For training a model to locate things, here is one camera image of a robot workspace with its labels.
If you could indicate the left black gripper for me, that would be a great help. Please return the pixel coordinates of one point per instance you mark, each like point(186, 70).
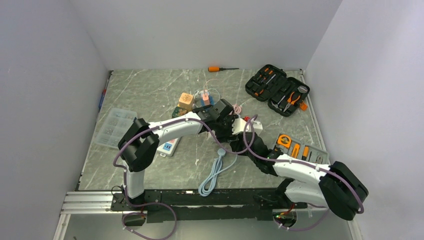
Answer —
point(225, 137)

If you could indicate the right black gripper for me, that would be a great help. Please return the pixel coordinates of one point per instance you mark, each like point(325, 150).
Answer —
point(237, 145)

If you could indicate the grey tool case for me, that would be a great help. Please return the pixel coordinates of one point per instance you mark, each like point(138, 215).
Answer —
point(307, 153)

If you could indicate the black tool case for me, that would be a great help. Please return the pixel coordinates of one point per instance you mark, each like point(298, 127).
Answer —
point(272, 85)

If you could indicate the white power strip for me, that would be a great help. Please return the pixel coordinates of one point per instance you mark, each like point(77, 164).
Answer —
point(168, 148)

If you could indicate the clear plastic screw box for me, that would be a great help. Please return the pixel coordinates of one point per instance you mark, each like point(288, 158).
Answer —
point(114, 127)

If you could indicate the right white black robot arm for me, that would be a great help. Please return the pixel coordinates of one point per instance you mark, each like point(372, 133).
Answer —
point(332, 186)

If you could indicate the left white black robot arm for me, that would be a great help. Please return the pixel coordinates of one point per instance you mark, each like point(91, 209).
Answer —
point(138, 146)

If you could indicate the blue cube socket adapter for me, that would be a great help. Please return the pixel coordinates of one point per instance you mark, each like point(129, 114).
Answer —
point(206, 98)

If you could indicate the green cube socket adapter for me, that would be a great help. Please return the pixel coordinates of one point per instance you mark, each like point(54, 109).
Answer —
point(178, 112)

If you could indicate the orange tape measure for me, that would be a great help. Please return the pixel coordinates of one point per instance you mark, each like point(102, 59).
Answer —
point(284, 140)

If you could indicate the beige orange cube adapter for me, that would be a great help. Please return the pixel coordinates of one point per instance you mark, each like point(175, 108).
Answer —
point(186, 101)

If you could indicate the orange utility knife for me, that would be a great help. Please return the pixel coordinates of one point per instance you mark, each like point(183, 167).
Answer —
point(295, 150)

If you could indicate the orange pliers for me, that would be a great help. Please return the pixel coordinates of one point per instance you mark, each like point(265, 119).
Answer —
point(294, 96)

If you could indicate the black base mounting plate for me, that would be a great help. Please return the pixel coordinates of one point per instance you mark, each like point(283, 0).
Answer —
point(221, 204)

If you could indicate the blue red pen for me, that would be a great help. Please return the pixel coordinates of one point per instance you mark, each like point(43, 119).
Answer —
point(103, 94)

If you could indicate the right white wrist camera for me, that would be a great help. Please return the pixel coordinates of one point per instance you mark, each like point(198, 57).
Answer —
point(255, 126)

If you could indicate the orange handled screwdriver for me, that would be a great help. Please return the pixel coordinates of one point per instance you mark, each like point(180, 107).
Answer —
point(214, 69)

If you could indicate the aluminium rail frame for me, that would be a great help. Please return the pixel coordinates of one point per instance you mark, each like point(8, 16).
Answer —
point(88, 203)

